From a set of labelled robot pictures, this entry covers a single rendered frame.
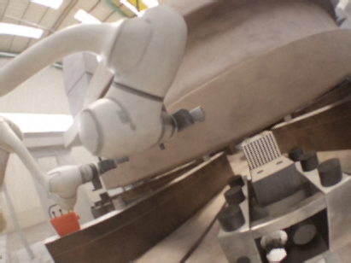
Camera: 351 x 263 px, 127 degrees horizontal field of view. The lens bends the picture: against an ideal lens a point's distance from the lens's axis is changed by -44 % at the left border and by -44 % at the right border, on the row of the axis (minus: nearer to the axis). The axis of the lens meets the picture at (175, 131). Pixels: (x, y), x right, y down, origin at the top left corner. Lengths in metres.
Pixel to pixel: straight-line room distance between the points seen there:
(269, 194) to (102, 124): 0.39
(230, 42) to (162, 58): 0.69
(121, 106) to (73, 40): 0.15
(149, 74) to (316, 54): 0.77
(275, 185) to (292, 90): 0.41
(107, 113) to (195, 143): 0.50
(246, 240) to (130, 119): 0.35
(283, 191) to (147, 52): 0.42
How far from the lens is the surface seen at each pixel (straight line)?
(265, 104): 0.66
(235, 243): 0.41
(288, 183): 0.43
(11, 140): 0.88
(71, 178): 0.68
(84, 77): 4.66
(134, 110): 0.25
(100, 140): 0.23
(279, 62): 0.73
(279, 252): 0.46
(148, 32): 0.25
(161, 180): 2.98
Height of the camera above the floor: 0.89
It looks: 9 degrees up
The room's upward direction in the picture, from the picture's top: 24 degrees counter-clockwise
